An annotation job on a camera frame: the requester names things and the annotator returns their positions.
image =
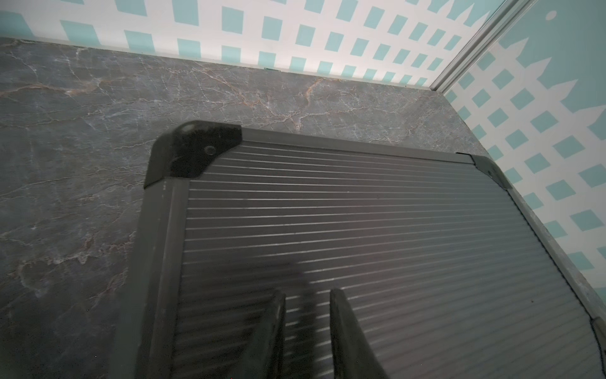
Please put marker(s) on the black plastic poker case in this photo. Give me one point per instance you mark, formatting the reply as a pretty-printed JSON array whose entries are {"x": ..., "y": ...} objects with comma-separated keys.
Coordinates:
[{"x": 441, "y": 261}]

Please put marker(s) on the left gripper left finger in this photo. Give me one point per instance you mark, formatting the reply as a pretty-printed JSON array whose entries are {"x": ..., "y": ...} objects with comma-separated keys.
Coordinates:
[{"x": 263, "y": 355}]

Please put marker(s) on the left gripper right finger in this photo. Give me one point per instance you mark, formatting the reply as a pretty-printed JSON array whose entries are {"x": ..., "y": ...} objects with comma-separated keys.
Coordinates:
[{"x": 352, "y": 355}]

